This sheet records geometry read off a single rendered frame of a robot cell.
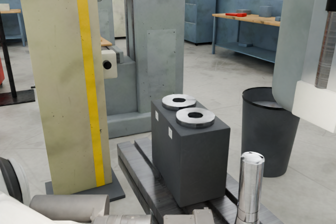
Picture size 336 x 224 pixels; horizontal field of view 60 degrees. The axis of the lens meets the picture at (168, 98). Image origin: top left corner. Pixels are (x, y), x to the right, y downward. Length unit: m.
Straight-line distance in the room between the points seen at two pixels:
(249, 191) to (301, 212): 1.99
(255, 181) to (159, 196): 0.45
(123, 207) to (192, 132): 1.61
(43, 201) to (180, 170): 0.32
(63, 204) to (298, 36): 0.33
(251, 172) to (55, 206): 0.24
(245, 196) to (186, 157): 0.32
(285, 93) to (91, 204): 0.26
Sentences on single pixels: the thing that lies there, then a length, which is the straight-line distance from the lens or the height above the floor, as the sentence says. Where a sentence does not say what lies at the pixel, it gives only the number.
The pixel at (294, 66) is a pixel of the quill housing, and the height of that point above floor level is 1.37.
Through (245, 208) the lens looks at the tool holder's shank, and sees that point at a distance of 0.35.
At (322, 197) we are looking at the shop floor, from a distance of 2.52.
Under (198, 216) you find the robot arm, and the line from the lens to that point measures 0.40.
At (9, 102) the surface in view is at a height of 0.02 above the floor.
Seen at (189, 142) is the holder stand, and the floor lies 1.13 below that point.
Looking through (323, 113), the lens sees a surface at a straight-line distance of 0.25.
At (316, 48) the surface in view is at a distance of 0.25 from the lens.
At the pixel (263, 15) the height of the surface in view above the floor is 0.92.
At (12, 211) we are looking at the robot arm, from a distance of 0.39.
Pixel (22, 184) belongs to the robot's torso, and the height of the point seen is 1.01.
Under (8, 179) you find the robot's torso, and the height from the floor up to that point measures 1.04.
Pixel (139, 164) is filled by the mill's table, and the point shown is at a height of 0.97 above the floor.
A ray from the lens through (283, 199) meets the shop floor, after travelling 2.39.
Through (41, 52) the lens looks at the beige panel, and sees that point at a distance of 1.89.
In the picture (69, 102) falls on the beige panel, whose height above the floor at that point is 0.74.
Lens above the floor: 1.44
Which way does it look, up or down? 21 degrees down
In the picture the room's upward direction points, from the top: straight up
